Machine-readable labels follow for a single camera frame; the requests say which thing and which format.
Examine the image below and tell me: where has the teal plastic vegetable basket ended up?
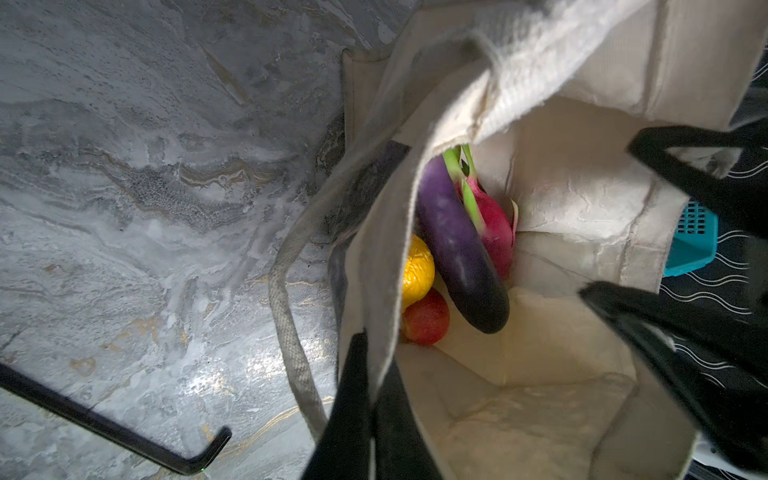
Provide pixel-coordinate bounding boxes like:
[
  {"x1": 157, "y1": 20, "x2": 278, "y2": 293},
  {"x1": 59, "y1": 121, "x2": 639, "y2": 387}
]
[{"x1": 663, "y1": 200, "x2": 719, "y2": 277}]

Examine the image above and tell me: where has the pink dragon fruit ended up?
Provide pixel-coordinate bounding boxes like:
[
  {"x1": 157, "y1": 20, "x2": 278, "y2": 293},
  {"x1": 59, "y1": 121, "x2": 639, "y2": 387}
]
[{"x1": 442, "y1": 144, "x2": 518, "y2": 281}]

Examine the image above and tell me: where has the black hex key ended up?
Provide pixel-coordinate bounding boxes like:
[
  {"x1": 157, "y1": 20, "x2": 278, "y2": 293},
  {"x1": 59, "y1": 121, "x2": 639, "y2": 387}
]
[{"x1": 1, "y1": 365, "x2": 232, "y2": 476}]

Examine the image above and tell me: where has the purple eggplant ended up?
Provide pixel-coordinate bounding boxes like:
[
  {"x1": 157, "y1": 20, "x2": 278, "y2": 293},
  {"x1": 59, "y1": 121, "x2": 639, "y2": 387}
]
[{"x1": 416, "y1": 156, "x2": 509, "y2": 334}]

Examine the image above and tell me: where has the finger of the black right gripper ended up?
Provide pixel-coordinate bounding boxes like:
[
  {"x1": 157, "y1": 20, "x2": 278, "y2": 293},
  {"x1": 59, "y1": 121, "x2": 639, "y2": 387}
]
[
  {"x1": 579, "y1": 281, "x2": 767, "y2": 474},
  {"x1": 626, "y1": 116, "x2": 768, "y2": 241}
]

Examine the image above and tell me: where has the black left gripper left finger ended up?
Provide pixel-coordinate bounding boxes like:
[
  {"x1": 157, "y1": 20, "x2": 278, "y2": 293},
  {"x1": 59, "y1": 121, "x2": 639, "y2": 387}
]
[{"x1": 302, "y1": 332, "x2": 374, "y2": 480}]

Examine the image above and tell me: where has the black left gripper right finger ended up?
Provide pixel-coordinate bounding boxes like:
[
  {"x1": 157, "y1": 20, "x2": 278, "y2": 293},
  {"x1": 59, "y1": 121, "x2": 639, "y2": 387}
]
[{"x1": 374, "y1": 362, "x2": 443, "y2": 480}]

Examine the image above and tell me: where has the yellow mango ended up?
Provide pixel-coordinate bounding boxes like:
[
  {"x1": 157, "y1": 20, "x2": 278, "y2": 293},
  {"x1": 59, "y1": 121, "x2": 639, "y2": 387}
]
[{"x1": 401, "y1": 235, "x2": 435, "y2": 310}]

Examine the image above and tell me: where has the cream canvas grocery bag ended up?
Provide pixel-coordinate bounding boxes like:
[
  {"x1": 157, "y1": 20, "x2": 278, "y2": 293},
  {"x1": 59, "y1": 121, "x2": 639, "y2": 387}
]
[{"x1": 268, "y1": 0, "x2": 768, "y2": 480}]

